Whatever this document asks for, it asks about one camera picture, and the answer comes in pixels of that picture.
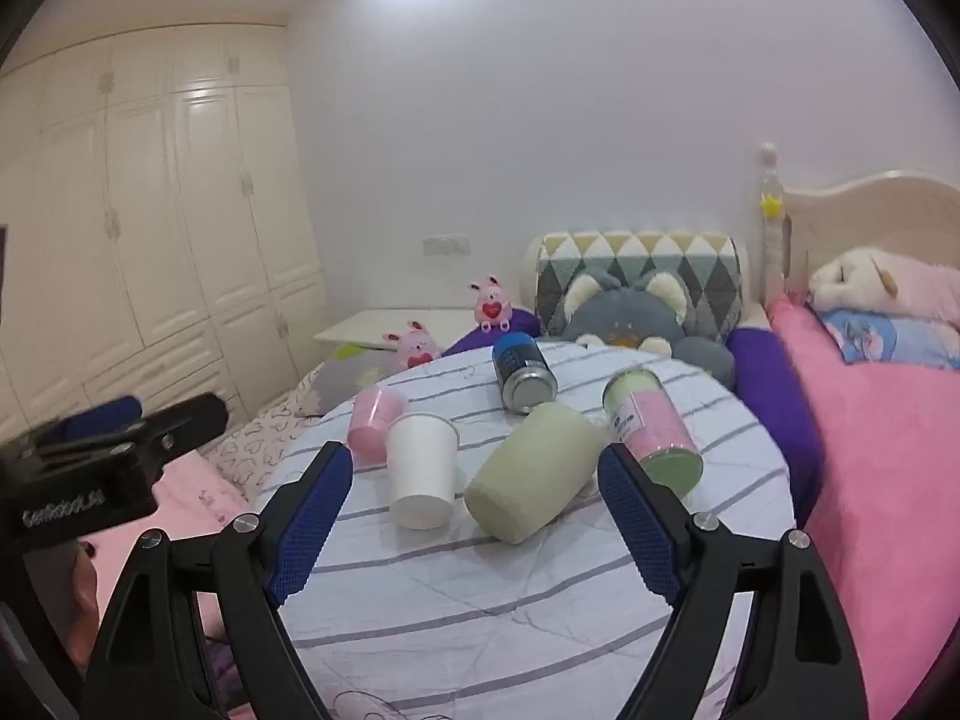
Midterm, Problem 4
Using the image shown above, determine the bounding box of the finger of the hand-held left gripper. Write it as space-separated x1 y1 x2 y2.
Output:
34 394 145 445
135 391 230 467

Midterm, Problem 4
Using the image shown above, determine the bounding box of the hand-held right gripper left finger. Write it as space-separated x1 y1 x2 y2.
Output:
79 439 354 720

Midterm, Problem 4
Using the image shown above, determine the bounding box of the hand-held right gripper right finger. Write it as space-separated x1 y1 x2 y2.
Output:
596 442 878 720

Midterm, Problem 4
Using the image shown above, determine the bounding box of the pale green cup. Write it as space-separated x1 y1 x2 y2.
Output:
463 402 605 545

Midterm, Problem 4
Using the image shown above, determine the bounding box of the pink cup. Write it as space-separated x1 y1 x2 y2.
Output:
346 383 410 464

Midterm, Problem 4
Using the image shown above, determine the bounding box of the white cup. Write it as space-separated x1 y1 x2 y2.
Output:
386 412 460 531

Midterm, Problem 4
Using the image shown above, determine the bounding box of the person's left hand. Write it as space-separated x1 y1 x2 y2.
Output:
66 540 103 665

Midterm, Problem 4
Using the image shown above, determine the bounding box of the light pink cloth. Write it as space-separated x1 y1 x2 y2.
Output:
79 456 250 662

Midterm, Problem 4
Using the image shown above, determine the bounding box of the heart print cloth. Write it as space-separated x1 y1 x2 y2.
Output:
201 370 340 501

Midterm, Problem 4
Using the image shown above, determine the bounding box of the pink and green canister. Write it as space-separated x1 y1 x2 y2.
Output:
603 369 704 500

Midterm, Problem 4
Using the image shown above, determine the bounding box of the grey patterned pillow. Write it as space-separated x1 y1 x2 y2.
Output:
300 345 400 419

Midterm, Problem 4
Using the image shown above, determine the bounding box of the blue metal can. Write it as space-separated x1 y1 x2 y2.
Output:
492 333 558 416

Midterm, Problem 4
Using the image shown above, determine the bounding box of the pink rabbit toy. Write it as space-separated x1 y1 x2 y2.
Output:
468 274 513 332
382 320 444 371

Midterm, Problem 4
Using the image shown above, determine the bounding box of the grey cat plush pillow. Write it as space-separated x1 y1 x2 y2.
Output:
558 268 737 392

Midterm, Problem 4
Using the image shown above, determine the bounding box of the white nightstand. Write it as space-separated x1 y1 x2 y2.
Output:
313 307 482 353

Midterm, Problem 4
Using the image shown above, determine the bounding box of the white wardrobe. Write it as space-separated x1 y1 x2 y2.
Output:
0 21 332 445

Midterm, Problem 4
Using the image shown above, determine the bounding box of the pink blanket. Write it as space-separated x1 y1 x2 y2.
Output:
766 295 960 720

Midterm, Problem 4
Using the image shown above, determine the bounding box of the triangle pattern cushion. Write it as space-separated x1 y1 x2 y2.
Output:
524 230 744 347

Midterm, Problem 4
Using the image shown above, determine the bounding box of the blue printed pillow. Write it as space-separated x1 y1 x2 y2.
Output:
816 306 960 371

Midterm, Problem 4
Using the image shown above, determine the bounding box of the white and pink plush toy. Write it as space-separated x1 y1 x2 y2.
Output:
807 245 960 317

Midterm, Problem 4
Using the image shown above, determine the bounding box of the clear plastic bottle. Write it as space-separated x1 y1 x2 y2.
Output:
757 165 785 242

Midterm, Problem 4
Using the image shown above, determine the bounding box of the cream bed headboard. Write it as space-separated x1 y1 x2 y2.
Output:
756 141 960 310

